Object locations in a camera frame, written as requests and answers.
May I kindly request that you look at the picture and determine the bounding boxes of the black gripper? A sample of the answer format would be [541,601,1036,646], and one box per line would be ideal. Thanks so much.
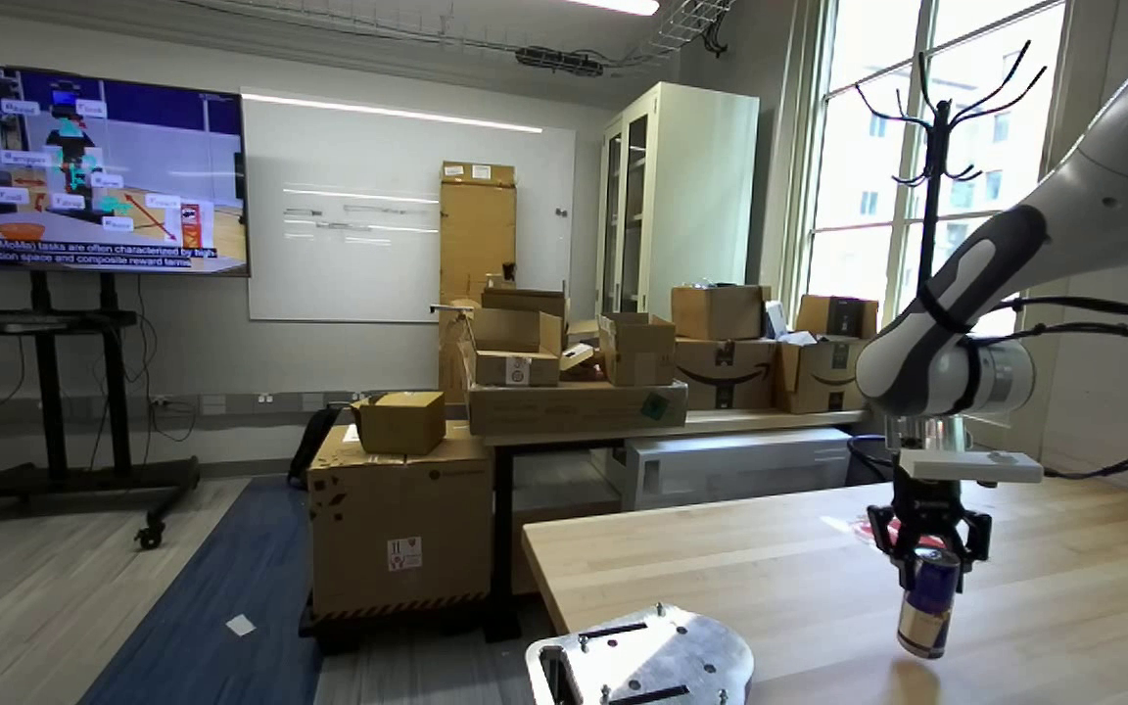
[861,473,995,589]

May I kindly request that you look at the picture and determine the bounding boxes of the blue silver drink can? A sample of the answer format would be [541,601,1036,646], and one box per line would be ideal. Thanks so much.
[893,545,965,663]

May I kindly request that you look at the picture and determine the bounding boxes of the silver metal plate object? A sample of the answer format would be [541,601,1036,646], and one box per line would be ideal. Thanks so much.
[520,601,760,705]

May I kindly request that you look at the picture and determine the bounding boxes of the Amazon cardboard box by window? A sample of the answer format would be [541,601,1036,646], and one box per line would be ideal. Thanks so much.
[774,334,878,415]

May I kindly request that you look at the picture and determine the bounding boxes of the long white box under bench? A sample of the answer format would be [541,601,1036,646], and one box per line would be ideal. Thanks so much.
[616,426,861,512]

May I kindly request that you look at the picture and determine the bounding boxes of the small cardboard box by window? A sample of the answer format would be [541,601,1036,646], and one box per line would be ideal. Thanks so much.
[794,291,880,343]

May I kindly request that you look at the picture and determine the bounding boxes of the wide Amazon smile cardboard box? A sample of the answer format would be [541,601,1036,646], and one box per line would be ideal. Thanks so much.
[667,334,785,415]

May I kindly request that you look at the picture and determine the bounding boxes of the cardboard box atop Amazon box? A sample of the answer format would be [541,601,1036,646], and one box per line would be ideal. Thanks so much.
[671,282,771,343]

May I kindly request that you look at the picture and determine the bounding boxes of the narrow upright cardboard box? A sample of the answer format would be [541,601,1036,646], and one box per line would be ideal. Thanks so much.
[609,311,679,390]

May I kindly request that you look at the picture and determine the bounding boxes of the long flat cardboard box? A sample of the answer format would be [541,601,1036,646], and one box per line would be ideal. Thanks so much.
[468,379,695,443]

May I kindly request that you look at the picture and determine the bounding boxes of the large paned window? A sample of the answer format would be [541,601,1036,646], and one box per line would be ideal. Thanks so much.
[799,0,1073,336]

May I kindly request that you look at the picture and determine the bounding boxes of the white tall cabinet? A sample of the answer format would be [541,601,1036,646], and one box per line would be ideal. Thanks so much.
[597,78,765,325]

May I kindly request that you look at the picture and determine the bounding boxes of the open cardboard box with label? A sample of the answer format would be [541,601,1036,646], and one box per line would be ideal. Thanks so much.
[468,282,573,390]

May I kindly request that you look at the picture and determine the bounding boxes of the large cardboard box black stripes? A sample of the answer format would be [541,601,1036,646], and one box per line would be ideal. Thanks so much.
[307,420,496,627]

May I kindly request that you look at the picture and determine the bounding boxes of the small closed cardboard box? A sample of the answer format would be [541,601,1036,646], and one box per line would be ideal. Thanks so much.
[351,388,452,457]

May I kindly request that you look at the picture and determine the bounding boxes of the tall upright cardboard box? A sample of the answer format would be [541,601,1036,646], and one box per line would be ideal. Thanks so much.
[434,157,520,311]

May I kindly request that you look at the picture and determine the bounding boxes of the square ceiling light panel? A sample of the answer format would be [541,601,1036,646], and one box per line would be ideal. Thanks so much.
[573,0,661,21]

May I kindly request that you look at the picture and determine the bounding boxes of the long ceiling light strip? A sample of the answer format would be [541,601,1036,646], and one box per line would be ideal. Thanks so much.
[244,91,547,142]

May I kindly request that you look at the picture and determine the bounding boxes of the blue floor rug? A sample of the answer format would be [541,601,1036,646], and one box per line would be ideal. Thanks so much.
[75,473,328,705]

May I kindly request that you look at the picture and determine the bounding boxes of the black rolling TV stand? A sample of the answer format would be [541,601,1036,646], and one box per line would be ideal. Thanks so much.
[0,272,203,554]

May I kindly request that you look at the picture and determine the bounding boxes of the large TV screen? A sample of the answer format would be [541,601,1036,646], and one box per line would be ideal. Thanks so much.
[0,54,250,278]

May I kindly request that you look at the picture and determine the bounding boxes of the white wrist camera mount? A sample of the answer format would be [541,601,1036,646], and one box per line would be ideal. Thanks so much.
[893,443,1049,488]

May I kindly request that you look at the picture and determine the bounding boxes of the wall whiteboard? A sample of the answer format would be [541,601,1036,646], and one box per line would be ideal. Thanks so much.
[244,91,580,325]

